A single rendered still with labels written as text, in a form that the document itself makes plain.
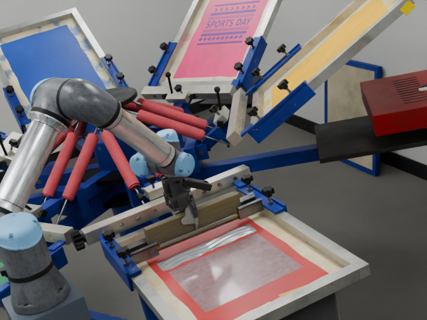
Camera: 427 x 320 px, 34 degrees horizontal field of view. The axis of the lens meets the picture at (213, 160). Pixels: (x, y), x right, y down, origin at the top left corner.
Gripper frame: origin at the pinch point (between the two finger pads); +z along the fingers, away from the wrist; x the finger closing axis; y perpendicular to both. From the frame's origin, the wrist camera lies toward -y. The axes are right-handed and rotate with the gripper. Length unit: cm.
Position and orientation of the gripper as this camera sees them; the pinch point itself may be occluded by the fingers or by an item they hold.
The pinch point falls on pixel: (194, 223)
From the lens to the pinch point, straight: 247.1
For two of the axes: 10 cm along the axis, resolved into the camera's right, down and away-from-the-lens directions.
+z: 2.2, 9.0, 3.7
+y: -8.8, 3.4, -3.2
